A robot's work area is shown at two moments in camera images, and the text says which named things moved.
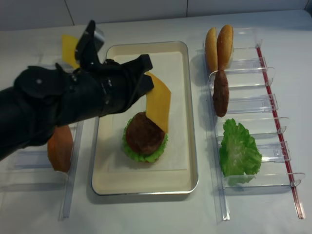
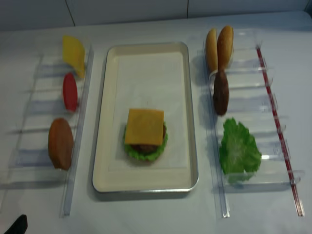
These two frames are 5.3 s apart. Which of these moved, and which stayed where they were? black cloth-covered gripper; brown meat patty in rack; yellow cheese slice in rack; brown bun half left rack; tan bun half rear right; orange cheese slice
Moved: orange cheese slice; black cloth-covered gripper
Stayed: brown meat patty in rack; yellow cheese slice in rack; brown bun half left rack; tan bun half rear right
